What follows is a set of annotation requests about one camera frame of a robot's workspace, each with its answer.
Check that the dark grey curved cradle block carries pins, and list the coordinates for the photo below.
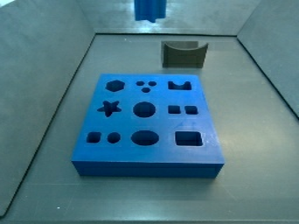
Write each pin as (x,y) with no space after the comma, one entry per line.
(185,54)

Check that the blue star-shaped peg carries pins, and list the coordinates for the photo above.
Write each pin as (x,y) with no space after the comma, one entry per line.
(149,10)

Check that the blue shape-sorting block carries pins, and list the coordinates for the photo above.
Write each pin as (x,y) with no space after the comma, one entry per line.
(148,129)

